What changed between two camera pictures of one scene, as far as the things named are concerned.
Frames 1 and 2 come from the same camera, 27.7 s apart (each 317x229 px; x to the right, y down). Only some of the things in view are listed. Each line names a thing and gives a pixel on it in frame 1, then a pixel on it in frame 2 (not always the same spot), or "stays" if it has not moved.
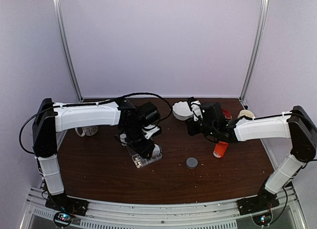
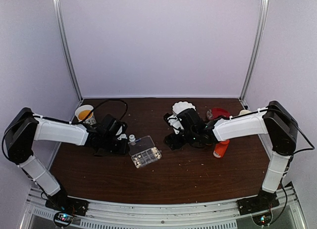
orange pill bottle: x=220 y=149 stays
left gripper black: x=143 y=150 to x=122 y=150
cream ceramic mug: x=246 y=113 stays
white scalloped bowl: x=182 y=111 stays
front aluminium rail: x=106 y=215 stays
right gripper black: x=191 y=132 to x=173 y=143
